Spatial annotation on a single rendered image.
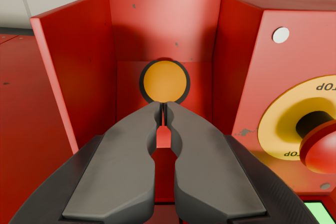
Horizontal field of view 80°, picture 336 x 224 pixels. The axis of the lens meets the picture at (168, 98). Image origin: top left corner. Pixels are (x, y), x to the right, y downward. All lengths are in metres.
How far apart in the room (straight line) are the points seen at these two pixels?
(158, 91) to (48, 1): 0.85
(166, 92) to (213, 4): 0.08
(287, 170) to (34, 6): 0.98
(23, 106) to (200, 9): 0.40
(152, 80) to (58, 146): 0.23
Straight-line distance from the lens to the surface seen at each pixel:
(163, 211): 0.19
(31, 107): 0.48
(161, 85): 0.18
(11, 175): 0.36
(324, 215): 0.23
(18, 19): 1.07
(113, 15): 0.19
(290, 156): 0.18
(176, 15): 0.18
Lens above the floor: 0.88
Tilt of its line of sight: 57 degrees down
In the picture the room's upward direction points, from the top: 177 degrees clockwise
